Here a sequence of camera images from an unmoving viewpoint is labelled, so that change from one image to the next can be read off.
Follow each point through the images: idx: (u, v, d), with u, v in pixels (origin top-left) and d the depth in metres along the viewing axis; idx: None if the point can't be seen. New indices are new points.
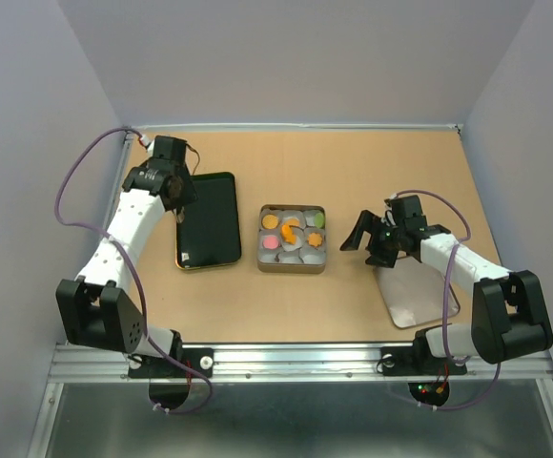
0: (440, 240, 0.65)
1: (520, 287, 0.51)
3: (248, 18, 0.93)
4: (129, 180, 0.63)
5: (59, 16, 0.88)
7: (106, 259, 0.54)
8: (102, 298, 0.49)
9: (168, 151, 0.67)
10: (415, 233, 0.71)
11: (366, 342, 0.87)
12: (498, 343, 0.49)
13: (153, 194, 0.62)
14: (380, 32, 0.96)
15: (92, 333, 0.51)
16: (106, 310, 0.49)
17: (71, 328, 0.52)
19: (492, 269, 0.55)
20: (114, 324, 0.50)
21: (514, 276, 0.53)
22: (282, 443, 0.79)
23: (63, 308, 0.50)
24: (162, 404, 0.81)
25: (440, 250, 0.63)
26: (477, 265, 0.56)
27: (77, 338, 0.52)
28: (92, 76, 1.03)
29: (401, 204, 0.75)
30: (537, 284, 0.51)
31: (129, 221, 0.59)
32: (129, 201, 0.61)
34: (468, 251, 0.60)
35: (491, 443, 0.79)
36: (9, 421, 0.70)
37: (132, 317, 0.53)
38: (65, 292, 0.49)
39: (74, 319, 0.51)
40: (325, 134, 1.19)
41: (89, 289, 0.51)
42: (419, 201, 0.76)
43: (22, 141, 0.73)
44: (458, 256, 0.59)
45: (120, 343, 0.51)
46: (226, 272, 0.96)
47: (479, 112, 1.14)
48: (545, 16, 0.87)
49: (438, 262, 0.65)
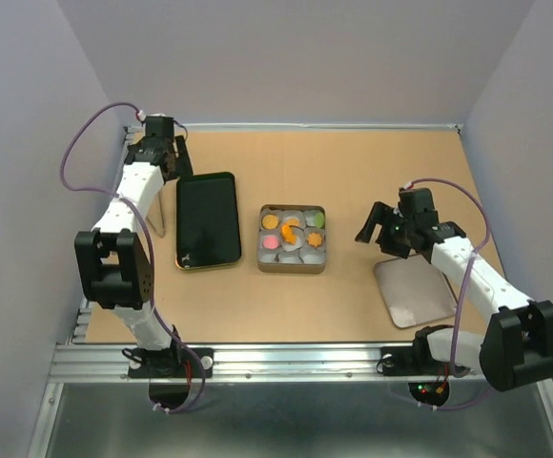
0: (455, 248, 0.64)
1: (538, 318, 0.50)
3: (248, 18, 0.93)
4: (129, 156, 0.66)
5: (59, 15, 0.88)
7: (117, 212, 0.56)
8: (119, 241, 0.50)
9: (158, 127, 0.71)
10: (425, 232, 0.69)
11: (365, 342, 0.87)
12: (507, 373, 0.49)
13: (153, 165, 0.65)
14: (380, 31, 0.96)
15: (110, 282, 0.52)
16: (123, 254, 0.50)
17: (88, 279, 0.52)
19: (511, 295, 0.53)
20: (132, 266, 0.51)
21: (533, 304, 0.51)
22: (282, 443, 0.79)
23: (80, 258, 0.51)
24: (162, 403, 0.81)
25: (455, 260, 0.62)
26: (495, 288, 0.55)
27: (94, 292, 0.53)
28: (92, 75, 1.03)
29: (412, 199, 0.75)
30: None
31: (133, 185, 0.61)
32: (133, 171, 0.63)
34: (485, 266, 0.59)
35: (492, 443, 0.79)
36: (8, 421, 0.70)
37: (145, 264, 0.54)
38: (84, 242, 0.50)
39: (91, 269, 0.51)
40: (325, 134, 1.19)
41: (104, 239, 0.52)
42: (430, 197, 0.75)
43: (21, 141, 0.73)
44: (474, 272, 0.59)
45: (137, 290, 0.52)
46: (227, 273, 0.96)
47: (479, 112, 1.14)
48: (545, 16, 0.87)
49: (451, 271, 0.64)
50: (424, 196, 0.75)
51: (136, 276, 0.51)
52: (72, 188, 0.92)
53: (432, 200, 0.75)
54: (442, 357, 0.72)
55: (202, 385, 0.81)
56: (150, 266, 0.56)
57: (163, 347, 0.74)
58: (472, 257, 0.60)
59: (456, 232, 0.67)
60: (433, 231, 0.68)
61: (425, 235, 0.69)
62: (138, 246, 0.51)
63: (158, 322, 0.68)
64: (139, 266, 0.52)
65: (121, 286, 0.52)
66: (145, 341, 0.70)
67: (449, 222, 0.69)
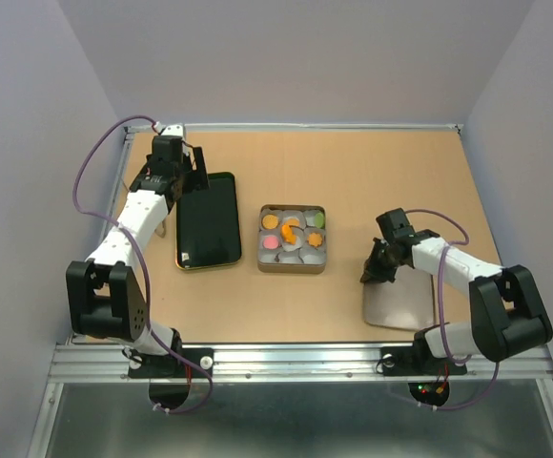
0: (430, 243, 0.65)
1: (513, 281, 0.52)
3: (247, 19, 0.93)
4: (134, 183, 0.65)
5: (59, 16, 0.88)
7: (114, 243, 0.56)
8: (112, 275, 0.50)
9: (167, 153, 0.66)
10: (405, 241, 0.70)
11: (364, 342, 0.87)
12: (499, 339, 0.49)
13: (158, 193, 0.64)
14: (380, 32, 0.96)
15: (99, 317, 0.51)
16: (115, 287, 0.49)
17: (77, 312, 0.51)
19: (485, 266, 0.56)
20: (122, 301, 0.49)
21: (506, 271, 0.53)
22: (282, 443, 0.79)
23: (71, 288, 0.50)
24: (162, 404, 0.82)
25: (431, 254, 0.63)
26: (470, 264, 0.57)
27: (82, 326, 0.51)
28: (92, 75, 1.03)
29: (387, 218, 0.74)
30: (530, 279, 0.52)
31: (134, 215, 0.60)
32: (135, 198, 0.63)
34: (459, 252, 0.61)
35: (491, 444, 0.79)
36: (9, 419, 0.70)
37: (138, 301, 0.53)
38: (75, 274, 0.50)
39: (80, 301, 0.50)
40: (325, 134, 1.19)
41: (98, 270, 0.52)
42: (404, 213, 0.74)
43: (22, 139, 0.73)
44: (449, 257, 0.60)
45: (128, 325, 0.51)
46: (227, 273, 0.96)
47: (479, 112, 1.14)
48: (545, 14, 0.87)
49: (430, 265, 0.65)
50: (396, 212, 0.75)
51: (127, 312, 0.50)
52: (84, 196, 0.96)
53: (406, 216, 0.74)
54: (441, 353, 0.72)
55: (209, 392, 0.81)
56: (143, 304, 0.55)
57: (161, 354, 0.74)
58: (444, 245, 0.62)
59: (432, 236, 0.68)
60: (411, 239, 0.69)
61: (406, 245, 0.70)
62: (133, 281, 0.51)
63: (153, 339, 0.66)
64: (131, 301, 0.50)
65: (111, 320, 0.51)
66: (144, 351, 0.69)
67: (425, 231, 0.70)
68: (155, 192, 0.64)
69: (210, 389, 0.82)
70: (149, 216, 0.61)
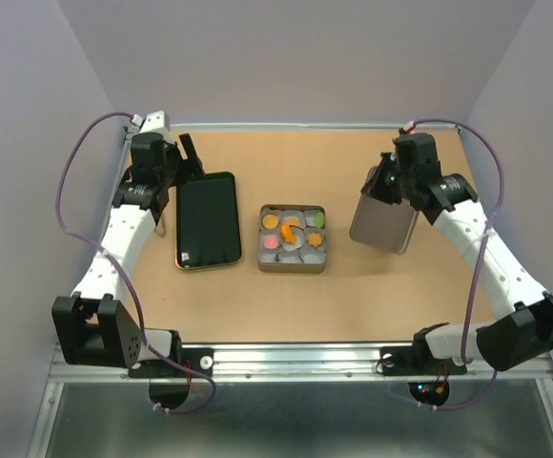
0: (464, 216, 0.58)
1: (548, 308, 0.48)
3: (247, 18, 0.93)
4: (117, 197, 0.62)
5: (59, 15, 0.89)
7: (100, 272, 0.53)
8: (99, 309, 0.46)
9: (149, 157, 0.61)
10: (432, 190, 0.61)
11: (355, 342, 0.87)
12: (507, 359, 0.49)
13: (143, 207, 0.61)
14: (379, 32, 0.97)
15: (92, 349, 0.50)
16: (103, 325, 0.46)
17: (69, 345, 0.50)
19: (526, 287, 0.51)
20: (113, 337, 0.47)
21: (546, 299, 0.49)
22: (282, 443, 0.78)
23: (60, 326, 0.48)
24: (162, 403, 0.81)
25: (465, 235, 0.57)
26: (510, 278, 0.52)
27: (75, 357, 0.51)
28: (92, 75, 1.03)
29: (415, 153, 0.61)
30: None
31: (120, 238, 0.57)
32: (120, 218, 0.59)
34: (501, 249, 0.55)
35: (492, 444, 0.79)
36: (8, 419, 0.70)
37: (131, 328, 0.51)
38: (61, 311, 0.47)
39: (71, 338, 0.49)
40: (325, 134, 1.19)
41: (86, 303, 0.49)
42: (434, 143, 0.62)
43: (22, 138, 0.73)
44: (489, 256, 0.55)
45: (121, 358, 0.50)
46: (227, 272, 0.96)
47: (479, 112, 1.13)
48: (544, 15, 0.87)
49: (460, 245, 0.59)
50: (424, 137, 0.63)
51: (120, 347, 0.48)
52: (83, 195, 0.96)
53: (436, 148, 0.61)
54: (442, 355, 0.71)
55: (212, 394, 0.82)
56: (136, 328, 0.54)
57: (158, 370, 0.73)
58: (486, 234, 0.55)
59: (465, 189, 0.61)
60: (438, 188, 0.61)
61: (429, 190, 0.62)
62: (125, 316, 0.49)
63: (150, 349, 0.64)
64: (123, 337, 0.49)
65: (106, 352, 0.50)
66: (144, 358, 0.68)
67: (455, 179, 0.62)
68: (140, 207, 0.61)
69: (212, 391, 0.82)
70: (134, 236, 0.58)
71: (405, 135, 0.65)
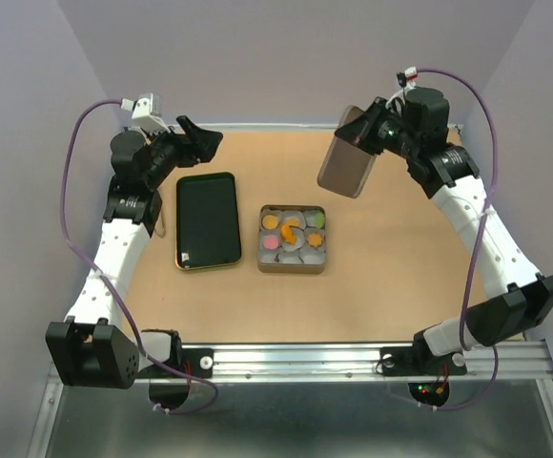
0: (465, 193, 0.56)
1: (540, 289, 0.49)
3: (246, 18, 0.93)
4: (109, 210, 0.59)
5: (59, 16, 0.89)
7: (93, 295, 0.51)
8: (95, 335, 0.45)
9: (133, 171, 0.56)
10: (433, 161, 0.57)
11: (355, 342, 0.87)
12: (492, 335, 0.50)
13: (135, 221, 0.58)
14: (379, 31, 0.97)
15: (89, 372, 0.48)
16: (99, 350, 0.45)
17: (64, 369, 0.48)
19: (521, 268, 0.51)
20: (111, 363, 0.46)
21: (539, 281, 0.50)
22: (282, 443, 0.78)
23: (54, 351, 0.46)
24: (162, 404, 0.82)
25: (464, 212, 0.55)
26: (505, 258, 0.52)
27: (71, 378, 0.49)
28: (92, 75, 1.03)
29: (425, 116, 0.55)
30: None
31: (112, 256, 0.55)
32: (112, 233, 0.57)
34: (498, 227, 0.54)
35: (492, 444, 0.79)
36: (8, 419, 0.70)
37: (127, 350, 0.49)
38: (54, 338, 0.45)
39: (67, 362, 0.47)
40: (325, 134, 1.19)
41: (81, 328, 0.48)
42: (447, 110, 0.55)
43: (22, 139, 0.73)
44: (486, 234, 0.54)
45: (119, 381, 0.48)
46: (227, 272, 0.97)
47: (479, 112, 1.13)
48: (544, 15, 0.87)
49: (457, 220, 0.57)
50: (439, 101, 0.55)
51: (118, 372, 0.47)
52: (82, 196, 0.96)
53: (447, 115, 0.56)
54: (441, 351, 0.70)
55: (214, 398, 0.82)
56: (134, 347, 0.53)
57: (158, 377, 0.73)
58: (485, 213, 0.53)
59: (467, 164, 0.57)
60: (439, 161, 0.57)
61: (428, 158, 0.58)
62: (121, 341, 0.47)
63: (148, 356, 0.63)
64: (121, 360, 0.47)
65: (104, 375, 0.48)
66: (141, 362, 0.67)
67: (457, 152, 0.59)
68: (133, 220, 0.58)
69: (216, 394, 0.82)
70: (128, 252, 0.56)
71: (416, 92, 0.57)
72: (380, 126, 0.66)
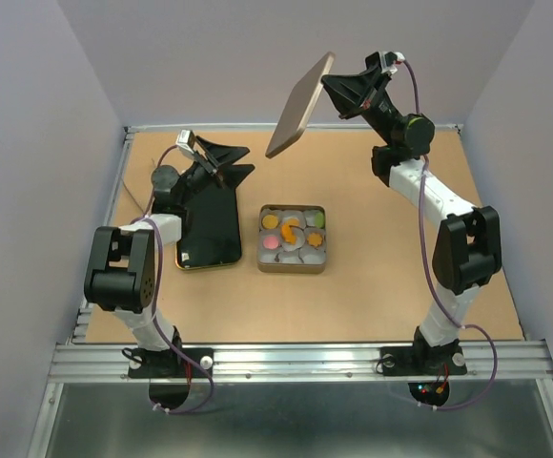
0: (409, 168, 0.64)
1: (481, 222, 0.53)
3: (246, 18, 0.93)
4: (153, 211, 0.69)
5: (58, 14, 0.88)
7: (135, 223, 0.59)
8: (138, 235, 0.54)
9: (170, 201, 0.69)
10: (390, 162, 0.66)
11: (352, 342, 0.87)
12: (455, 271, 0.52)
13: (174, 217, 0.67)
14: (379, 31, 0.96)
15: (113, 277, 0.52)
16: (137, 244, 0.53)
17: (92, 271, 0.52)
19: (459, 204, 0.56)
20: (141, 260, 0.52)
21: (476, 211, 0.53)
22: (282, 443, 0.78)
23: (97, 245, 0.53)
24: (162, 403, 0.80)
25: (408, 179, 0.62)
26: (444, 199, 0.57)
27: (93, 284, 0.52)
28: (92, 74, 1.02)
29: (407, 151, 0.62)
30: (498, 218, 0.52)
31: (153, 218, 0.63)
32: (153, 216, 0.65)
34: (439, 183, 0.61)
35: (491, 443, 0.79)
36: (7, 420, 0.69)
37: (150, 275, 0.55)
38: (104, 232, 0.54)
39: (100, 260, 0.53)
40: (325, 134, 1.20)
41: (121, 239, 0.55)
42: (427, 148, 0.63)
43: (22, 140, 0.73)
44: (427, 188, 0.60)
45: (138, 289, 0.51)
46: (227, 272, 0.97)
47: (479, 112, 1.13)
48: (545, 15, 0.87)
49: (407, 192, 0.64)
50: (425, 142, 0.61)
51: (142, 269, 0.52)
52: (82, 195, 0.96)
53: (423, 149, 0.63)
54: (438, 341, 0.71)
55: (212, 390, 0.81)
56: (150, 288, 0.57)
57: (161, 350, 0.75)
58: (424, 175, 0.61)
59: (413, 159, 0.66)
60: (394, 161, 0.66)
61: (387, 159, 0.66)
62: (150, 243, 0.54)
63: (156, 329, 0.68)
64: (147, 267, 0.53)
65: (125, 281, 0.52)
66: (144, 341, 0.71)
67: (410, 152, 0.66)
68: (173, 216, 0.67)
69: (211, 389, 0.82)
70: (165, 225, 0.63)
71: (416, 128, 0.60)
72: (381, 102, 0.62)
